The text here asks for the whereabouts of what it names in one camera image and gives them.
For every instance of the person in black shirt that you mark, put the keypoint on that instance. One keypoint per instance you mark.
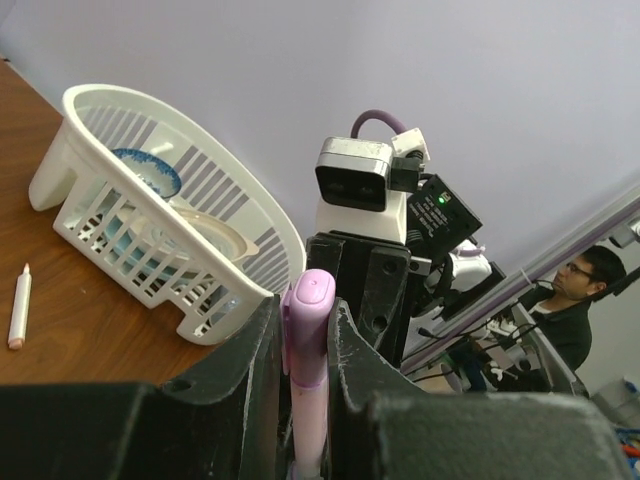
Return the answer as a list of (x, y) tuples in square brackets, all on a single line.
[(562, 309)]

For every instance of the pink highlighter pen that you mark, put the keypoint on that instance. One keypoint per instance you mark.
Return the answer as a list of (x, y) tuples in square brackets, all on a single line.
[(309, 424)]

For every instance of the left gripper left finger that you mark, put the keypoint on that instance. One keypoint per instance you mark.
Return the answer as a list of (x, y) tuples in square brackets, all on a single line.
[(217, 420)]

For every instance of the white plastic dish rack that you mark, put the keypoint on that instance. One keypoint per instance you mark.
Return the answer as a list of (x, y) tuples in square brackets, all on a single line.
[(88, 185)]

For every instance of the beige plate in rack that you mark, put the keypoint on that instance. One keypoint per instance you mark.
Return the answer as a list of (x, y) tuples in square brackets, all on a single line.
[(229, 242)]

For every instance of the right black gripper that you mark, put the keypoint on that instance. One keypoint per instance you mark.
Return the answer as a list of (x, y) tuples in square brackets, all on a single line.
[(372, 277)]

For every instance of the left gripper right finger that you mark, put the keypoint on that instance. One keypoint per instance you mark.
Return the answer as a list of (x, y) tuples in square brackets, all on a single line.
[(382, 426)]

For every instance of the light blue plate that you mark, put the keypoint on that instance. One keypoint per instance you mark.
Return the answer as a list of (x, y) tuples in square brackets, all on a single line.
[(141, 244)]

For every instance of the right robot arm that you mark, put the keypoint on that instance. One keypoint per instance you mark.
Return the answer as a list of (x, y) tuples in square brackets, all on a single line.
[(417, 259)]

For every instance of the blue white bowl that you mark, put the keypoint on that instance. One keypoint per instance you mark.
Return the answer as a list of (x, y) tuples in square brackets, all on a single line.
[(154, 172)]

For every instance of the white pen peach tip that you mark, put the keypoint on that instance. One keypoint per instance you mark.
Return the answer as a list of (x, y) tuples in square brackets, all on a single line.
[(20, 310)]

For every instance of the pink highlighter cap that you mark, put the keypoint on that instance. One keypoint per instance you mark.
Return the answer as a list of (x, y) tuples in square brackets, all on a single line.
[(305, 310)]

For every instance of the aluminium frame rail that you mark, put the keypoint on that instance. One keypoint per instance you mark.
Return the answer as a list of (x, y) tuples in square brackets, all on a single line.
[(623, 209)]

